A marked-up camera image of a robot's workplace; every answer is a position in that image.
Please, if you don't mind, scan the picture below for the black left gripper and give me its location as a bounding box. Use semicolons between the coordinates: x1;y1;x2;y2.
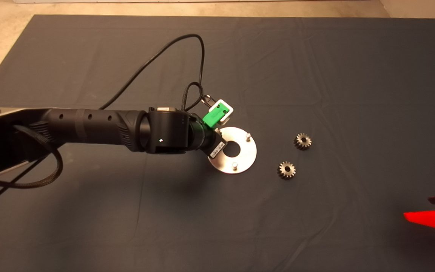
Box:
189;115;226;160

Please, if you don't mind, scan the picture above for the steel planetary gear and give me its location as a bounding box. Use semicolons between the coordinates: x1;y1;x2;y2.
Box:
278;161;297;180
294;133;313;150

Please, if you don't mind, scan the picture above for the round metal carrier plate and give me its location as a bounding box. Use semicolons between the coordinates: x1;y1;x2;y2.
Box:
208;127;258;175

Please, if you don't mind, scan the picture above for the dark grey table cloth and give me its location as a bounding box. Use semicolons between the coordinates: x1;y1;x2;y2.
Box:
0;14;435;272

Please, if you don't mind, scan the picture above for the green left camera mount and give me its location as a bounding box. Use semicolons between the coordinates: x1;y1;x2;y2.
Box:
202;105;229;127

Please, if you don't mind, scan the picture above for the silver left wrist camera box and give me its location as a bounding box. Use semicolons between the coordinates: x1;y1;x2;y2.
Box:
214;99;234;127

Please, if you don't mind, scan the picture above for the short braided black cable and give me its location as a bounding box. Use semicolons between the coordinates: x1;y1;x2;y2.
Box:
182;82;213;114

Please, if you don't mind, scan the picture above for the smooth black camera cable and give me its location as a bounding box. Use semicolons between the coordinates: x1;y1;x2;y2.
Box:
99;34;205;111

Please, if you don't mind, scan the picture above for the thick braided arm hose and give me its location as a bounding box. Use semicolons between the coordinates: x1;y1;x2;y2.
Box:
0;125;64;188

